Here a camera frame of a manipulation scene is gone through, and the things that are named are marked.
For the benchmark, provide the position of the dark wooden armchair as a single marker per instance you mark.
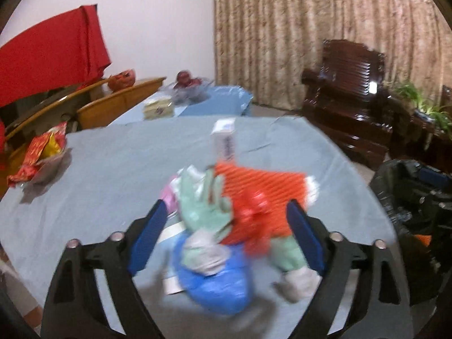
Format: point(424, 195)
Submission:
point(349, 113)

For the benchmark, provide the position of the white paper scrap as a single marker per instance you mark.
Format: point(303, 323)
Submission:
point(312, 189)

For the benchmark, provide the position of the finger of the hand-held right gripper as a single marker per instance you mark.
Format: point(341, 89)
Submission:
point(431, 177)

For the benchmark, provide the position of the red plastic bag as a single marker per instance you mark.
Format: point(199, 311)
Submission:
point(254, 215)

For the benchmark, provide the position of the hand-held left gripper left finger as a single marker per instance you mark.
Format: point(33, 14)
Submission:
point(148, 236)

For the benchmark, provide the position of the green potted plant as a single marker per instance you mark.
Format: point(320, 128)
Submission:
point(416, 93)

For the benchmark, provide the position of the silvery plastic wrapper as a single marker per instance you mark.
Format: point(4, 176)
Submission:
point(190, 176)

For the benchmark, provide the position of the white tissue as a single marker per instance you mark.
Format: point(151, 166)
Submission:
point(206, 252)
point(300, 284)

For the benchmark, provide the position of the orange plastic scrap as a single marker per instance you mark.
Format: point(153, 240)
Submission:
point(423, 239)

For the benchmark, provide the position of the dark wooden side table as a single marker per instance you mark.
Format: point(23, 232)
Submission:
point(423, 144)

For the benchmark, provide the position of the light blue tablecloth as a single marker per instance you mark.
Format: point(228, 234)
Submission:
point(219, 102)

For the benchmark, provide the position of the red cloth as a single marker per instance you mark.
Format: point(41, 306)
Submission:
point(46, 56)

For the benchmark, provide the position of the white cardboard box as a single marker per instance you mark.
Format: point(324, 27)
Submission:
point(224, 141)

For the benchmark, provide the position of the black trash bin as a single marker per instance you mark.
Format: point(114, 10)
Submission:
point(385, 190)

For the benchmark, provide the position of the red orange bag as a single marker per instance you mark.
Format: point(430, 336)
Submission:
point(122, 81)

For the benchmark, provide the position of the pale green glove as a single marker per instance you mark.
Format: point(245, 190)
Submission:
point(201, 208)
point(289, 254)

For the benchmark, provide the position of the glass fruit bowl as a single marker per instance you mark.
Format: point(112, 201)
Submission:
point(187, 94)

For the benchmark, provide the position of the orange mesh bag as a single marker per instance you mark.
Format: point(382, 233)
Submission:
point(275, 190)

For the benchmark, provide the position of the red gold snack packet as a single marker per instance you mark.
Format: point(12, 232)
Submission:
point(23, 174)
point(35, 148)

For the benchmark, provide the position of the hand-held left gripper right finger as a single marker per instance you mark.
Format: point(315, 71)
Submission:
point(305, 240)

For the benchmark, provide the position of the beige patterned curtain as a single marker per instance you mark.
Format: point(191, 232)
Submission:
point(282, 35)

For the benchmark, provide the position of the white paper packet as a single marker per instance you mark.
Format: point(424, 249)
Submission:
point(171, 284)

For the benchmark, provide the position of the glass snack bowl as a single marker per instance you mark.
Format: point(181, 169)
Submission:
point(53, 169)

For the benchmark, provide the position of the blue plastic bag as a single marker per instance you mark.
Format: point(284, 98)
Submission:
point(219, 289)

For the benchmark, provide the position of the patterned tissue box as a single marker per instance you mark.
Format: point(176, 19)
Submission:
point(157, 111)

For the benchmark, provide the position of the dark red apple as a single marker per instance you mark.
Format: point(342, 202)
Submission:
point(195, 82)
point(183, 77)

